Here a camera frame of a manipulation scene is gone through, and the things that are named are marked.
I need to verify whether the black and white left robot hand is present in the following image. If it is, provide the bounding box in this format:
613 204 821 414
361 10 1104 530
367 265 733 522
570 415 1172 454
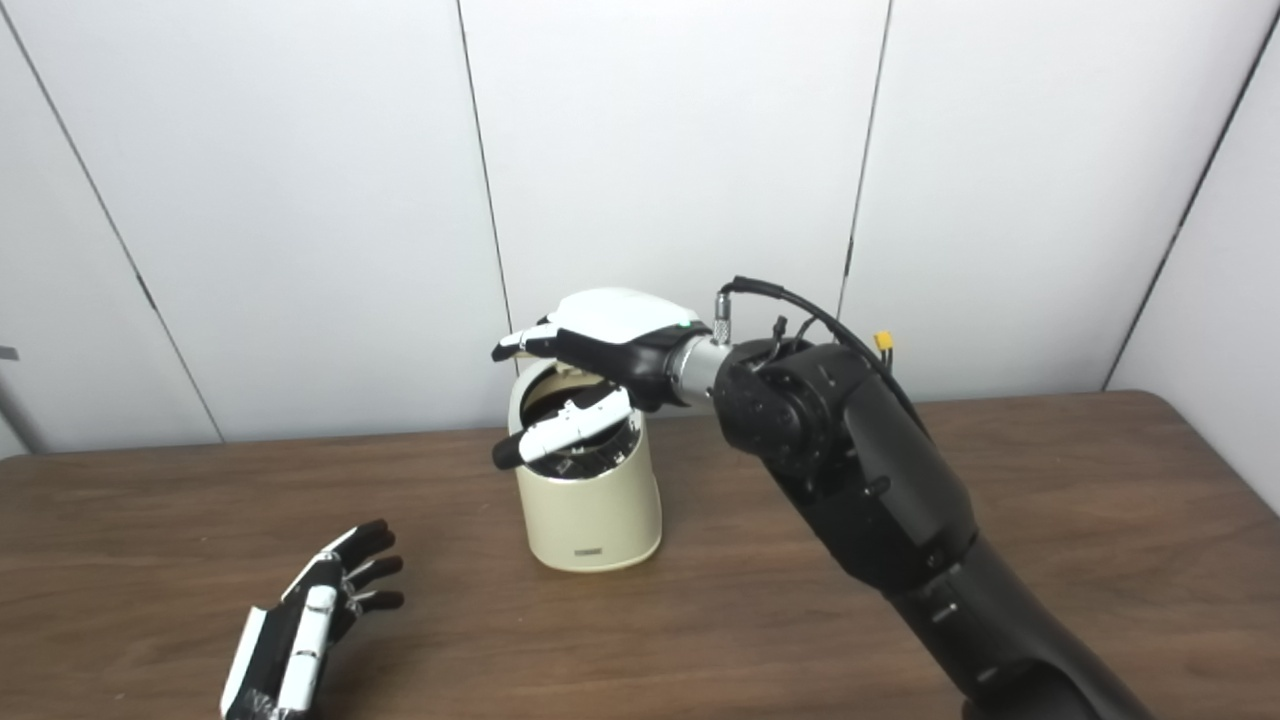
220 519 406 720

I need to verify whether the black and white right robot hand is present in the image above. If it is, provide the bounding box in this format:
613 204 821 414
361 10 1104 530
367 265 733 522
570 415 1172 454
491 287 713 471

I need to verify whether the round cream bin lid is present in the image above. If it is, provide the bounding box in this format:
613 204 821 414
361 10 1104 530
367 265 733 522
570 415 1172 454
520 362 613 411

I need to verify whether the cream-colored bin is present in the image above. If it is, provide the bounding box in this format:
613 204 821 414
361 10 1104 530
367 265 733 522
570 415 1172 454
507 358 663 573

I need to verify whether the black bin liner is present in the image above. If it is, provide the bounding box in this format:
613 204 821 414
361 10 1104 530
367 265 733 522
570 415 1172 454
530 425 641 481

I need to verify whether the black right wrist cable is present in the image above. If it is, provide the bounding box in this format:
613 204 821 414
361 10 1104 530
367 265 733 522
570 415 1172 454
712 276 926 431

